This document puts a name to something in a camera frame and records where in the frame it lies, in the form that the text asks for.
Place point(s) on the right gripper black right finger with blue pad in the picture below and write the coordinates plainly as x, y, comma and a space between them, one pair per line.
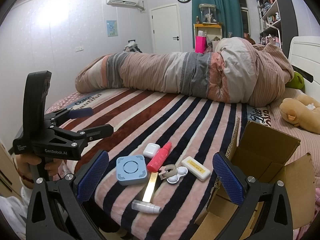
275, 218

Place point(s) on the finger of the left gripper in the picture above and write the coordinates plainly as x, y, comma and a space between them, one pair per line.
88, 134
58, 118

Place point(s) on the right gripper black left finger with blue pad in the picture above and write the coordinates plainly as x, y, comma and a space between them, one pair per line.
56, 208

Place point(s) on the white earbuds case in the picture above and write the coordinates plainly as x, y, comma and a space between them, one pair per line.
150, 150

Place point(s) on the pink spray bottle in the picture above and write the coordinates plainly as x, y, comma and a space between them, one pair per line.
157, 161

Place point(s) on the gold metallic bar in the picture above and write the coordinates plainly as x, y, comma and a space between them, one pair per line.
147, 197

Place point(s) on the white small tube bottle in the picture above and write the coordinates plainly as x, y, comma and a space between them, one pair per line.
145, 207

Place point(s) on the white contact lens case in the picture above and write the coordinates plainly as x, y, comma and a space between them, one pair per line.
181, 172

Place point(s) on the beige ring clip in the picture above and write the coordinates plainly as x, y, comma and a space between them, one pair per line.
167, 171

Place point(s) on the person's left hand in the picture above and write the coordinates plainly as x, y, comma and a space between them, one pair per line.
23, 162

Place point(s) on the blue square speaker box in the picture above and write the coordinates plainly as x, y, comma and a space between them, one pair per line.
131, 170

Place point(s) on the brown cardboard box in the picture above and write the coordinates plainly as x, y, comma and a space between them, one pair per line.
264, 153

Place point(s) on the white case yellow label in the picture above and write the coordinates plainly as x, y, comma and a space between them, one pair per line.
196, 168

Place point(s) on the tan plush toy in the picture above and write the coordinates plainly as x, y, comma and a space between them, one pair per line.
302, 111

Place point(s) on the white door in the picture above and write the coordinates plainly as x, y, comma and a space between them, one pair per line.
166, 29

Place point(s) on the green plush toy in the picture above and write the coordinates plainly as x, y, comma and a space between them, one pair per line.
297, 82

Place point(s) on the pink gift bag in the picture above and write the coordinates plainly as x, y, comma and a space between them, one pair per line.
200, 44

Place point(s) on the rolled pink grey duvet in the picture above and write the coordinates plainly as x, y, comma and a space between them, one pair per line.
234, 72

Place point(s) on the yellow top cabinet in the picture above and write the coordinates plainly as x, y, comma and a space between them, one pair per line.
210, 30

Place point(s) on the glass display case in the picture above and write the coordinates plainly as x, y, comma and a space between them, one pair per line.
208, 13

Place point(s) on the white headboard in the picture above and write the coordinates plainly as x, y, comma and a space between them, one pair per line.
304, 57

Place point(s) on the teal curtain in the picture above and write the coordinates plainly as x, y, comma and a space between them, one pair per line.
228, 13

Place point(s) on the black bookshelf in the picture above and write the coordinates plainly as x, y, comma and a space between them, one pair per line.
278, 22

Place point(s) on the white wall socket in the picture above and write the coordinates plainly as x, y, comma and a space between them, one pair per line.
79, 48

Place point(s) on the small wall poster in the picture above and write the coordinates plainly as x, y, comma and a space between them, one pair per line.
112, 29

